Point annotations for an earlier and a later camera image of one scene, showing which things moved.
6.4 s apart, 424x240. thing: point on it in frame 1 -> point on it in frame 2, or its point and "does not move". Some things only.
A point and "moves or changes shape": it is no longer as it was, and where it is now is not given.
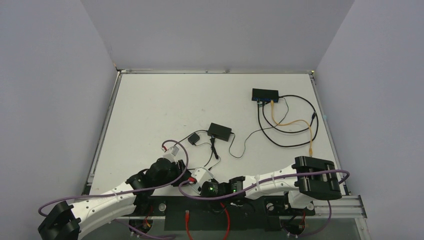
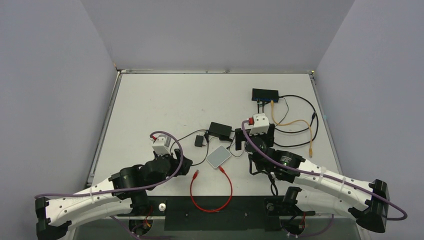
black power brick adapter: x=219 y=131 does not move
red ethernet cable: x=227 y=234 -> x=195 y=175
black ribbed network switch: x=259 y=94 does not move
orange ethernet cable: x=310 y=149 does not move
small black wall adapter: x=193 y=138 moves or changes shape
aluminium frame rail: x=89 y=180 does not move
